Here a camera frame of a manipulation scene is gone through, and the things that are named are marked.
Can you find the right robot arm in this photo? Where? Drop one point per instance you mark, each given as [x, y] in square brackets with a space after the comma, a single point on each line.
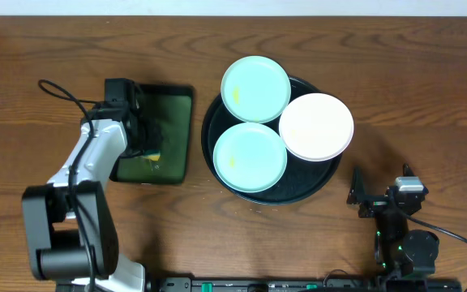
[407, 256]

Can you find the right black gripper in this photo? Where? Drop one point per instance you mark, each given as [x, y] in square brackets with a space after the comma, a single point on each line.
[378, 203]

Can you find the mint green plate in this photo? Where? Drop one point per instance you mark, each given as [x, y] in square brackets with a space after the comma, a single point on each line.
[249, 157]
[255, 89]

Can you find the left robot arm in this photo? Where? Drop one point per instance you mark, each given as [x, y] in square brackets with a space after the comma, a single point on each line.
[70, 231]

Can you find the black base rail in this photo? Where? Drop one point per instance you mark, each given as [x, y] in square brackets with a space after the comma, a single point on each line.
[341, 284]

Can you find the pink white plate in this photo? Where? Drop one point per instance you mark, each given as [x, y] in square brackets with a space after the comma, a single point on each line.
[316, 127]

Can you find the black rectangular tray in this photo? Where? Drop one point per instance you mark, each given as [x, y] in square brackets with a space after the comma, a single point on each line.
[171, 106]

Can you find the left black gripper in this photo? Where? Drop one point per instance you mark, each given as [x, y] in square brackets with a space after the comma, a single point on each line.
[143, 135]

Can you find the green yellow sponge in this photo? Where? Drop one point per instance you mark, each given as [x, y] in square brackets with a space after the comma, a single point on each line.
[151, 155]

